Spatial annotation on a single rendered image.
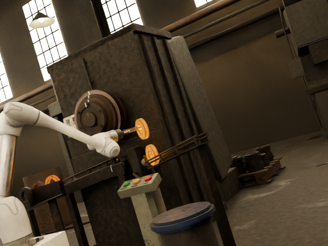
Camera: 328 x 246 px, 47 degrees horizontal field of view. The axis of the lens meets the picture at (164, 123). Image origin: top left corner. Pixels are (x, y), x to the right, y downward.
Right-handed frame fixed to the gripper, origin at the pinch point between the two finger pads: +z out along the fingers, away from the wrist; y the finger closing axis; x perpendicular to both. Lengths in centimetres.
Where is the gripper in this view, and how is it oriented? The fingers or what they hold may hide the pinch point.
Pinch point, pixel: (141, 126)
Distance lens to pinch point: 269.4
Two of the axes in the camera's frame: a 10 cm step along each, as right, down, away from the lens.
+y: 4.3, -1.8, -8.9
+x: -3.4, -9.4, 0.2
